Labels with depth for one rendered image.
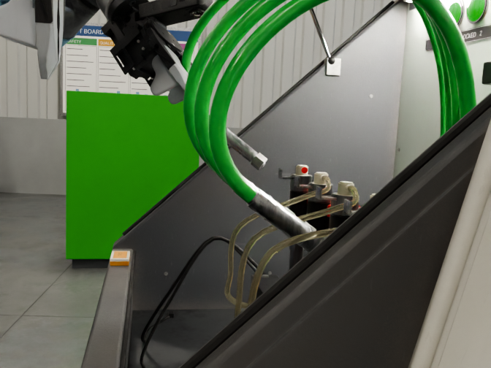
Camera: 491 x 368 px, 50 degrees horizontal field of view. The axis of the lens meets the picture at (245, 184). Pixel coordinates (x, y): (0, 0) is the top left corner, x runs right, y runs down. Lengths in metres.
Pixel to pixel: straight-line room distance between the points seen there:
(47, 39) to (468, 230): 0.39
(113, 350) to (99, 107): 3.41
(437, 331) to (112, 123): 3.67
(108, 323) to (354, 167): 0.58
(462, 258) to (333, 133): 0.70
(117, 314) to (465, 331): 0.46
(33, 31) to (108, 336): 0.33
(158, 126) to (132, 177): 0.42
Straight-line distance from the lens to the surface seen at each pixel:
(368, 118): 1.06
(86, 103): 3.96
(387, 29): 1.08
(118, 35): 0.89
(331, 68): 1.03
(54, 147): 7.47
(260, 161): 0.77
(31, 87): 7.55
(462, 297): 0.35
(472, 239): 0.37
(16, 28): 0.54
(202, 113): 0.50
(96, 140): 3.96
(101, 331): 0.66
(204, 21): 0.81
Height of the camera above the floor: 1.21
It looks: 8 degrees down
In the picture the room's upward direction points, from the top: 3 degrees clockwise
